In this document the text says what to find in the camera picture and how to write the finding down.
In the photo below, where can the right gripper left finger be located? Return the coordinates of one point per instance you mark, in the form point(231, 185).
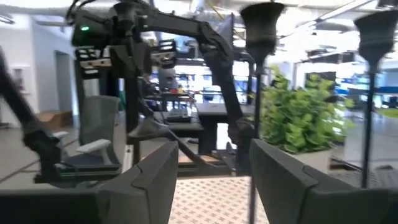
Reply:
point(93, 208)

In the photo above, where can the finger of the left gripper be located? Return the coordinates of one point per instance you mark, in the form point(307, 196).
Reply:
point(121, 62)
point(142, 62)

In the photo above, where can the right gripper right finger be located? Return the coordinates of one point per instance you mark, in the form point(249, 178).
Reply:
point(326, 205)

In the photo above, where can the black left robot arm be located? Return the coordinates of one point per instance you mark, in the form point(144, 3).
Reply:
point(186, 28)

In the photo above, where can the grey office chair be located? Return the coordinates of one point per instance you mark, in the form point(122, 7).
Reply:
point(99, 118)

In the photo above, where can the brown cardboard box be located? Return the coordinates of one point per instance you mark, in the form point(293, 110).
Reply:
point(54, 118)

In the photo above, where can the black desk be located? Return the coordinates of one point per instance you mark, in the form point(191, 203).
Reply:
point(214, 110)

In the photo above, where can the small green plant white pot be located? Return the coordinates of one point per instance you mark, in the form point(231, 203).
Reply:
point(295, 118)

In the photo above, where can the black aluminium table frame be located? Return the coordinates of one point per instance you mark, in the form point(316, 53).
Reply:
point(202, 170)

